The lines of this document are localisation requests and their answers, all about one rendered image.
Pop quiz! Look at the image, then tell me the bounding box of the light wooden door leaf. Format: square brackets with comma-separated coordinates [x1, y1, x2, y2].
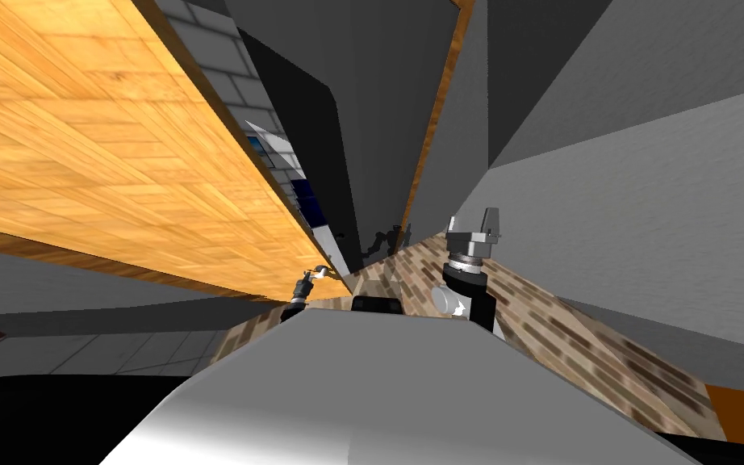
[0, 0, 353, 304]

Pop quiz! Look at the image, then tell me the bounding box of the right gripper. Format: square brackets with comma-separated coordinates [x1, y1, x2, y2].
[444, 207, 502, 261]

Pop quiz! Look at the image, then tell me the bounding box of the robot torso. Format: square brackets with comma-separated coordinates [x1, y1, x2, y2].
[97, 295, 704, 465]

